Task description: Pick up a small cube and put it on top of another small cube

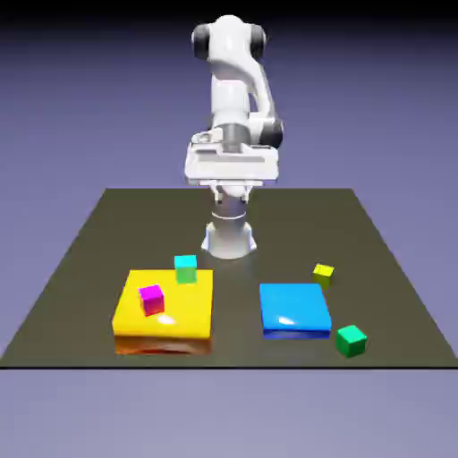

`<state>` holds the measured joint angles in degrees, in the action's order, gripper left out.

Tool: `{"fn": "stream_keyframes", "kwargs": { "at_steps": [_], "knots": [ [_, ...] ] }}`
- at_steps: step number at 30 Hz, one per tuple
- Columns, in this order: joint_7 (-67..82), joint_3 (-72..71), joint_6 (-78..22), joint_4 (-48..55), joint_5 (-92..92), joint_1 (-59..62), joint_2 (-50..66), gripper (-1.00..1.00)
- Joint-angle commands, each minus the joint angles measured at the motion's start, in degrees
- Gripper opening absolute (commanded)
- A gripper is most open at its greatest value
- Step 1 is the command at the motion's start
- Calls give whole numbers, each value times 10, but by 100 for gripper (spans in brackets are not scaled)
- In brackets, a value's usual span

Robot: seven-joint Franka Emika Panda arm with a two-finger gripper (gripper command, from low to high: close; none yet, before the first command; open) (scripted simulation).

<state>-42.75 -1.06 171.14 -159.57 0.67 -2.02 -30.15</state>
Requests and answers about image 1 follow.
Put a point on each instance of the small magenta cube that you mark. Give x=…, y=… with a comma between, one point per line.
x=151, y=300

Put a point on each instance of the small cyan cube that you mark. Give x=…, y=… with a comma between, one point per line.
x=185, y=268

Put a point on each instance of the large blue box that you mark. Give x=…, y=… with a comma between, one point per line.
x=293, y=307

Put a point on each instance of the small green cube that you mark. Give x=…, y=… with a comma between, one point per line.
x=351, y=341

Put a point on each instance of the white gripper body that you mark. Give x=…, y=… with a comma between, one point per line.
x=232, y=166

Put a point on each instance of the large yellow box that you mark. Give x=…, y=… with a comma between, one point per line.
x=164, y=307

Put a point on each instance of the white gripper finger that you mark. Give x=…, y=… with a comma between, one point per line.
x=245, y=193
x=217, y=194

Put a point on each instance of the small yellow cube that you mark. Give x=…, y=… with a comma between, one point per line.
x=323, y=274

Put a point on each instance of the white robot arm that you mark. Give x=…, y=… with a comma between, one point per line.
x=229, y=71

